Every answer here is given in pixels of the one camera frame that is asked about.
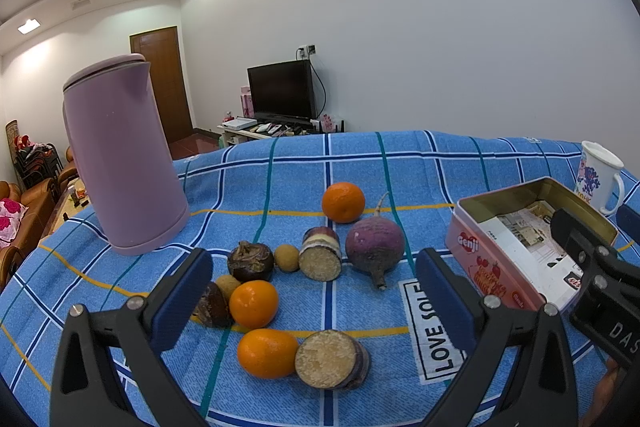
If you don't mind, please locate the orange tangerine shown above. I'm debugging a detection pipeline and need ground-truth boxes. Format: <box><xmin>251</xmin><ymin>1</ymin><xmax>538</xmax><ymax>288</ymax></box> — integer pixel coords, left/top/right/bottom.
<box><xmin>229</xmin><ymin>281</ymin><xmax>279</xmax><ymax>329</ymax></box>
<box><xmin>321</xmin><ymin>182</ymin><xmax>366</xmax><ymax>225</ymax></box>

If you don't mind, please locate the pink metal tin box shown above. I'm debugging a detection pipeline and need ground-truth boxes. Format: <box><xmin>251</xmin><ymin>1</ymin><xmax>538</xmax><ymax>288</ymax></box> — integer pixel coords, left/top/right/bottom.
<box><xmin>446</xmin><ymin>176</ymin><xmax>617</xmax><ymax>310</ymax></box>

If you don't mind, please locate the brown leather sofa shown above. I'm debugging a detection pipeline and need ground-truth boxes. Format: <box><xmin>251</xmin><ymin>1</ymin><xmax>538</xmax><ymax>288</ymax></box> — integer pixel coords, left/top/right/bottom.
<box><xmin>1</xmin><ymin>148</ymin><xmax>77</xmax><ymax>289</ymax></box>

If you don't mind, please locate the person's right hand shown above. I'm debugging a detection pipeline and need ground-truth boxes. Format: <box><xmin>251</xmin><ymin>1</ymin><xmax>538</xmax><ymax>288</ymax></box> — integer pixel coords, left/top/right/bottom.
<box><xmin>579</xmin><ymin>358</ymin><xmax>627</xmax><ymax>427</ymax></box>

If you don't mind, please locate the wrinkled passion fruit front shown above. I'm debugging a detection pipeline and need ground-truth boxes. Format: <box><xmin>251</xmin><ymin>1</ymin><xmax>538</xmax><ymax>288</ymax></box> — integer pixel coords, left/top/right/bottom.
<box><xmin>193</xmin><ymin>282</ymin><xmax>234</xmax><ymax>329</ymax></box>

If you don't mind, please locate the blue checkered tablecloth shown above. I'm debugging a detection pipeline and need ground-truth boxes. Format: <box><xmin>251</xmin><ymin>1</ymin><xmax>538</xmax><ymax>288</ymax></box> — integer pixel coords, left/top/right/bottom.
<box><xmin>1</xmin><ymin>131</ymin><xmax>580</xmax><ymax>426</ymax></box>

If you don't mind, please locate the pink floral cushion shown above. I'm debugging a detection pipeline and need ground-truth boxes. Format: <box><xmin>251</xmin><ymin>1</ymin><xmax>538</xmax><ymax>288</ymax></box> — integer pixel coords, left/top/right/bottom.
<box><xmin>0</xmin><ymin>198</ymin><xmax>27</xmax><ymax>248</ymax></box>

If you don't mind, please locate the small longan front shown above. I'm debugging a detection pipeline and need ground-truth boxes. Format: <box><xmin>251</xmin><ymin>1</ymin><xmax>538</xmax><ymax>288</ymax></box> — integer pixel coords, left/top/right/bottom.
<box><xmin>215</xmin><ymin>274</ymin><xmax>241</xmax><ymax>300</ymax></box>

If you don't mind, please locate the black television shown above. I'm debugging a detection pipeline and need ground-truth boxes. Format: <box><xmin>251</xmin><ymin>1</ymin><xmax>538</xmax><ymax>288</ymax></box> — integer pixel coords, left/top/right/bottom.
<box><xmin>247</xmin><ymin>60</ymin><xmax>316</xmax><ymax>119</ymax></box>

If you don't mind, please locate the white floral mug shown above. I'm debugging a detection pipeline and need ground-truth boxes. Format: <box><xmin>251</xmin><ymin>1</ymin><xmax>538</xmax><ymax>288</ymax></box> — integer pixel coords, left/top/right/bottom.
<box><xmin>574</xmin><ymin>141</ymin><xmax>626</xmax><ymax>217</ymax></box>

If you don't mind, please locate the purple round turnip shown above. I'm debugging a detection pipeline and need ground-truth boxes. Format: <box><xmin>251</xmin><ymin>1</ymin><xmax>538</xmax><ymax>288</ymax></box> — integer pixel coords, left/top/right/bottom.
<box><xmin>345</xmin><ymin>193</ymin><xmax>405</xmax><ymax>291</ymax></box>

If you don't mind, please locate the white tv stand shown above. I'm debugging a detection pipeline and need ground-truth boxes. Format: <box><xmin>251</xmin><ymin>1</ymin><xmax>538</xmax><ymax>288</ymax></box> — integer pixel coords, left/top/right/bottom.
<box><xmin>218</xmin><ymin>114</ymin><xmax>346</xmax><ymax>147</ymax></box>

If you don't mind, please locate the cut purple yam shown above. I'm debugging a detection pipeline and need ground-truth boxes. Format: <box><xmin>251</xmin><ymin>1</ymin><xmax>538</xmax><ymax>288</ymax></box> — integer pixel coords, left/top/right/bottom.
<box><xmin>294</xmin><ymin>329</ymin><xmax>371</xmax><ymax>390</ymax></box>
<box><xmin>298</xmin><ymin>227</ymin><xmax>342</xmax><ymax>282</ymax></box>

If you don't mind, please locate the wrinkled passion fruit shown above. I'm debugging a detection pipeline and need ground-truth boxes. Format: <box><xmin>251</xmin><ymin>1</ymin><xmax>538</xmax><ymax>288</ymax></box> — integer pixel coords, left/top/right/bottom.
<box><xmin>228</xmin><ymin>241</ymin><xmax>276</xmax><ymax>283</ymax></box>
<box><xmin>193</xmin><ymin>282</ymin><xmax>234</xmax><ymax>329</ymax></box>

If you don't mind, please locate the small longan back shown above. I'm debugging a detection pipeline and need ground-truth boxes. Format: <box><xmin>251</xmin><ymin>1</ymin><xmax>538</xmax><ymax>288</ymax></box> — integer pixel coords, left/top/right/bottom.
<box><xmin>273</xmin><ymin>244</ymin><xmax>299</xmax><ymax>273</ymax></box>

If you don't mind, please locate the coffee table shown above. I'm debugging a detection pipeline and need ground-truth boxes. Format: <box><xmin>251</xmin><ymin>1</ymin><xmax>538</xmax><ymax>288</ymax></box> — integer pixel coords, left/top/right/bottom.
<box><xmin>42</xmin><ymin>178</ymin><xmax>90</xmax><ymax>237</ymax></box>

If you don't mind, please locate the pink electric kettle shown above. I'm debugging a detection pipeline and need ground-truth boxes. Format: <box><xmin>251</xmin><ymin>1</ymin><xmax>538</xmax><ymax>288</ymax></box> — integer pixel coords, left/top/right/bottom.
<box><xmin>63</xmin><ymin>53</ymin><xmax>189</xmax><ymax>256</ymax></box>

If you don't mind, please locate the wrinkled passion fruit back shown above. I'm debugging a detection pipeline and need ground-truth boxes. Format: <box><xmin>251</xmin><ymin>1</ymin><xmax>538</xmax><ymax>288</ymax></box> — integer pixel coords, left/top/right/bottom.
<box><xmin>228</xmin><ymin>241</ymin><xmax>276</xmax><ymax>283</ymax></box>

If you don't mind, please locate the oval orange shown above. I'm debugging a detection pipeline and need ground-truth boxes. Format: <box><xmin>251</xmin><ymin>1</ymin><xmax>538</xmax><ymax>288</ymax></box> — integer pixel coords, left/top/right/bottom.
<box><xmin>236</xmin><ymin>329</ymin><xmax>298</xmax><ymax>379</ymax></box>

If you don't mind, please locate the small longan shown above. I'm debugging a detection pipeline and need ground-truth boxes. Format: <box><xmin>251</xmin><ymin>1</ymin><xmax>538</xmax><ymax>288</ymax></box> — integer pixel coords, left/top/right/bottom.
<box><xmin>215</xmin><ymin>274</ymin><xmax>241</xmax><ymax>300</ymax></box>
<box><xmin>273</xmin><ymin>244</ymin><xmax>299</xmax><ymax>273</ymax></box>

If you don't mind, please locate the brown wooden door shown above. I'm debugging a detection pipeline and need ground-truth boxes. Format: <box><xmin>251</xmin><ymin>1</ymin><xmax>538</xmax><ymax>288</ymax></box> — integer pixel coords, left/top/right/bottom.
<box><xmin>129</xmin><ymin>26</ymin><xmax>193</xmax><ymax>143</ymax></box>

